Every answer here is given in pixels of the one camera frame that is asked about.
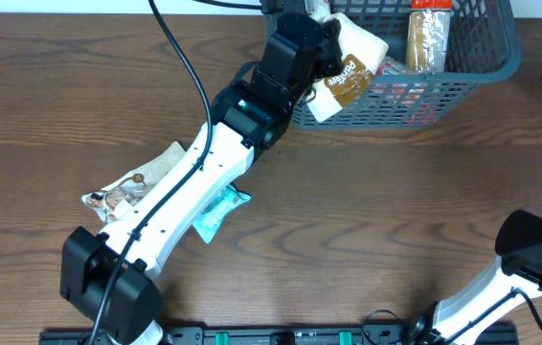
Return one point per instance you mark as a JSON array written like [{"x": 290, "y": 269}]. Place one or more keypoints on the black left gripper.
[{"x": 330, "y": 45}]

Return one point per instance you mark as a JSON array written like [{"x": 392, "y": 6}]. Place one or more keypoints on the tan snack bag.
[{"x": 361, "y": 55}]

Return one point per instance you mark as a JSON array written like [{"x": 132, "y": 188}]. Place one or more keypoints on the grey plastic basket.
[{"x": 483, "y": 47}]

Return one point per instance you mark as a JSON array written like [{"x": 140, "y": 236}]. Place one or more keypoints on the blue tissue pack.
[{"x": 390, "y": 67}]

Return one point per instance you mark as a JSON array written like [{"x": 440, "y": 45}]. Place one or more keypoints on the orange tan cracker pack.
[{"x": 428, "y": 34}]

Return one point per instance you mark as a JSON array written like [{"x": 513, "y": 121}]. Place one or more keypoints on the light teal snack packet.
[{"x": 209, "y": 221}]

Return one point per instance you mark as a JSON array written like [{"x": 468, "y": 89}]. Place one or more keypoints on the tan brown cookie bag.
[{"x": 118, "y": 198}]

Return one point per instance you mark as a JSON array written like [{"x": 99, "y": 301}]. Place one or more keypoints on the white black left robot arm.
[{"x": 109, "y": 276}]

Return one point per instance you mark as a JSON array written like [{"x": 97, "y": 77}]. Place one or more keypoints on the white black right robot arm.
[{"x": 512, "y": 278}]

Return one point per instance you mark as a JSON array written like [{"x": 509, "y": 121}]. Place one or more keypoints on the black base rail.
[{"x": 383, "y": 332}]

